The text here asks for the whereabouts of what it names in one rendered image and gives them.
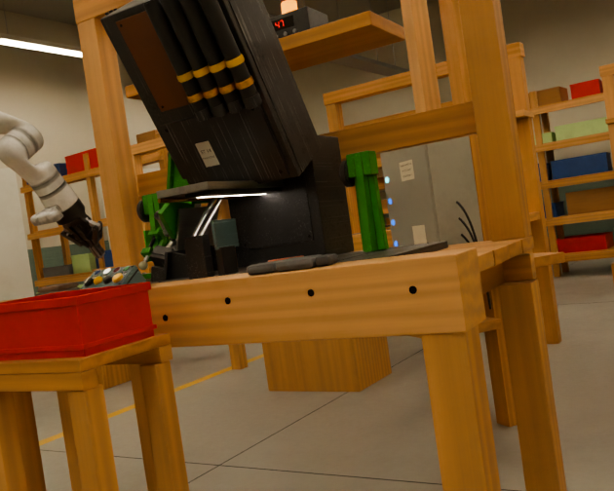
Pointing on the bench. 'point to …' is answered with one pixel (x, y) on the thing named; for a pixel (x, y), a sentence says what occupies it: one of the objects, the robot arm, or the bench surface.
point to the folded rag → (57, 288)
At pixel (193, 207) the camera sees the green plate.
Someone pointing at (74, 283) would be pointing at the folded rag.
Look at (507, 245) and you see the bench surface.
